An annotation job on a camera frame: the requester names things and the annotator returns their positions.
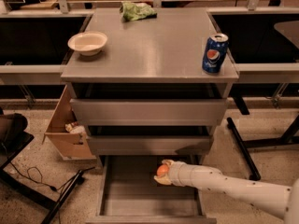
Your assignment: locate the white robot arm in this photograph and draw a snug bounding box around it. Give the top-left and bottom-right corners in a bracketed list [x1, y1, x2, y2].
[154, 160, 299, 224]

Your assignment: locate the cardboard box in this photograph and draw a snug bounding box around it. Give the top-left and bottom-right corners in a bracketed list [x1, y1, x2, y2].
[45, 88, 95, 161]

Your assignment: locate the blue Pepsi can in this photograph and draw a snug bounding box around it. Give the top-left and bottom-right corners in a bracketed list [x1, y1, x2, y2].
[202, 33, 229, 74]

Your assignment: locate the black floor cable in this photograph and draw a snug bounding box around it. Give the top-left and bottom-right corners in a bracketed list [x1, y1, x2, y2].
[0, 142, 94, 224]

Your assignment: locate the grey middle drawer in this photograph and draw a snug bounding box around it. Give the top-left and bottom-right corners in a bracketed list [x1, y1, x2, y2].
[87, 126, 213, 155]

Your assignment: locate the grey drawer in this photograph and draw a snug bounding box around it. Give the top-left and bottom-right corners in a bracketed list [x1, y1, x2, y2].
[70, 99, 227, 126]
[86, 156, 217, 224]
[87, 126, 213, 155]

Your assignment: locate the grey top drawer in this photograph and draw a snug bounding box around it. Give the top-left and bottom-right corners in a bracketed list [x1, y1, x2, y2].
[70, 99, 227, 126]

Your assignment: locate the grey drawer cabinet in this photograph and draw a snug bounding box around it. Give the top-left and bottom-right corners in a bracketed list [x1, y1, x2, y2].
[62, 8, 238, 163]

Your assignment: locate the orange fruit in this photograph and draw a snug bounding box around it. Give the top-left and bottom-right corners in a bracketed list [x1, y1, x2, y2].
[157, 164, 169, 176]

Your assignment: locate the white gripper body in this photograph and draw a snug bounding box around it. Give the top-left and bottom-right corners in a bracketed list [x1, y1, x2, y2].
[168, 161, 194, 187]

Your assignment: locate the grey bottom drawer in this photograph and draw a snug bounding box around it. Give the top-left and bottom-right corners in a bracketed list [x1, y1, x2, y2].
[86, 156, 217, 224]

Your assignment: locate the white ceramic bowl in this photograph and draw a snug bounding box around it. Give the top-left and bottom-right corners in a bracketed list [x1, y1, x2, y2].
[67, 31, 107, 56]

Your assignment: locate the green chip bag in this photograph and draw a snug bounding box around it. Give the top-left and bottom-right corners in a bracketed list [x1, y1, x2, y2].
[120, 2, 157, 21]

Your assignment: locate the crumpled paper in box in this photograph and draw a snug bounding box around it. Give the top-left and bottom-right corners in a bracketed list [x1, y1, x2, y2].
[64, 122, 85, 133]

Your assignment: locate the black table leg frame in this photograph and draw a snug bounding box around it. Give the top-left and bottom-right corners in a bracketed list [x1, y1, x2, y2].
[225, 87, 299, 182]

